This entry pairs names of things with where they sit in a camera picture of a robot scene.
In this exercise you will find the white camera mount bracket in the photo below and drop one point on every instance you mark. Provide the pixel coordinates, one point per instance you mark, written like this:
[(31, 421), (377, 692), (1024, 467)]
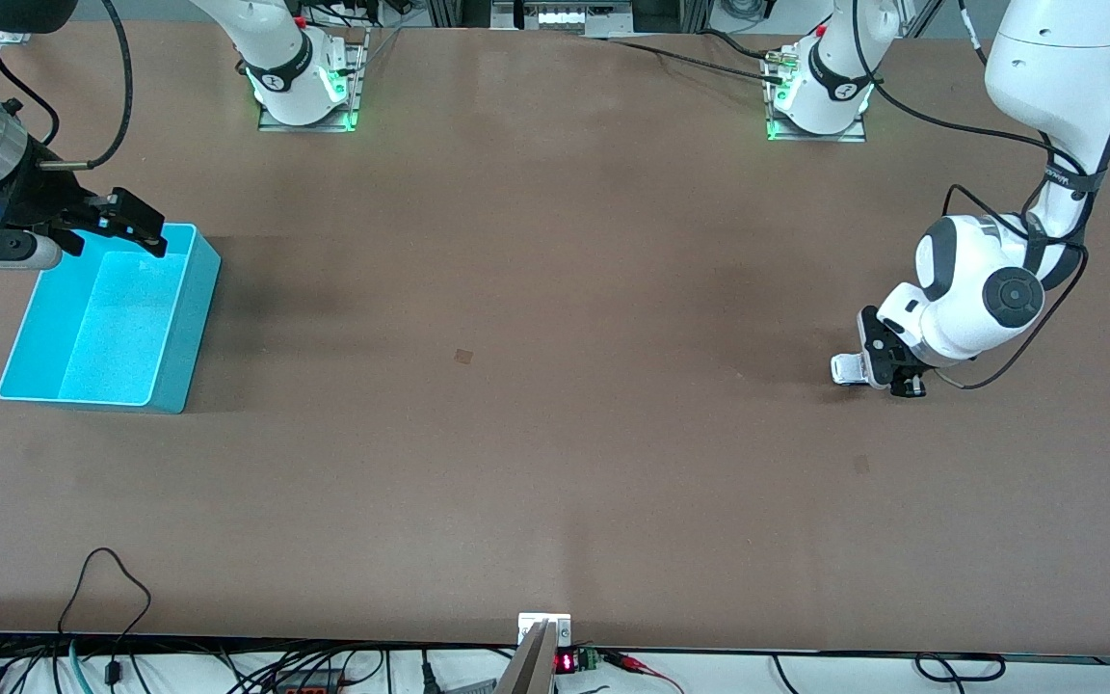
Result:
[(528, 622)]

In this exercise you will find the aluminium frame with equipment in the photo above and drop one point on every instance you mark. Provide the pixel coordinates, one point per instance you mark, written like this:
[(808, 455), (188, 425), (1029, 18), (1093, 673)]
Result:
[(555, 14)]

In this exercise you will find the red clip leads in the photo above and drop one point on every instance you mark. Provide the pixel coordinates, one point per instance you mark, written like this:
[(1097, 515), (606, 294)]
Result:
[(637, 663)]

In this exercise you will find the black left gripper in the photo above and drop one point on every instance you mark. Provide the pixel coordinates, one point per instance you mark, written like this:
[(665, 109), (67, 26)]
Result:
[(904, 367)]

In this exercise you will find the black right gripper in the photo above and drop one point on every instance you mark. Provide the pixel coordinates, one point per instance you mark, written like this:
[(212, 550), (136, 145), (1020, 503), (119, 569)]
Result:
[(42, 196)]

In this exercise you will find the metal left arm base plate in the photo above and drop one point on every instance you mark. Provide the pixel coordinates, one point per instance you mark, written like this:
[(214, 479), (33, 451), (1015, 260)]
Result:
[(815, 138)]

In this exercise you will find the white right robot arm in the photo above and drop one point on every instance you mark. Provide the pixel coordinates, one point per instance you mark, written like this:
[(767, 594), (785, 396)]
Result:
[(285, 67)]

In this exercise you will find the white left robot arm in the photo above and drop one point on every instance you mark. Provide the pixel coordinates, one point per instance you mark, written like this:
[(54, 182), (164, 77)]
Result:
[(1046, 58)]

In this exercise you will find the green terminal block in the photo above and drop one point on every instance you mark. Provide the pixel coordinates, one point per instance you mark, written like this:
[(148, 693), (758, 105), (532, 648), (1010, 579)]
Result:
[(588, 659)]

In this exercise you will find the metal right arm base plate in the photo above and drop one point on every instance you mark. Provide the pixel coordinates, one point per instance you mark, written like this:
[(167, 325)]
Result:
[(304, 126)]

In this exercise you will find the white jeep toy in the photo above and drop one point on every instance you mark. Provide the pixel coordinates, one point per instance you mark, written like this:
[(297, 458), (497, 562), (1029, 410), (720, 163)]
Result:
[(844, 369)]

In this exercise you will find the orange connector block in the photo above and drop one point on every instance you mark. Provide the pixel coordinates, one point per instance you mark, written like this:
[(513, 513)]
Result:
[(309, 686)]

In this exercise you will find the grey camera mount pole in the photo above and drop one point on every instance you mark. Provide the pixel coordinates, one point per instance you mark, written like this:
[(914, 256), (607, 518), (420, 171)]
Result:
[(528, 670)]

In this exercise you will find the turquoise plastic bin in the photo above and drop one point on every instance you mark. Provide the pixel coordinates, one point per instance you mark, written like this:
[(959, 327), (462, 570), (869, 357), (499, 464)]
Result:
[(112, 328)]

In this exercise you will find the red digit display module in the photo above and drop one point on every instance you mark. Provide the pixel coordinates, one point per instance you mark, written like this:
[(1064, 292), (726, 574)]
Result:
[(565, 663)]

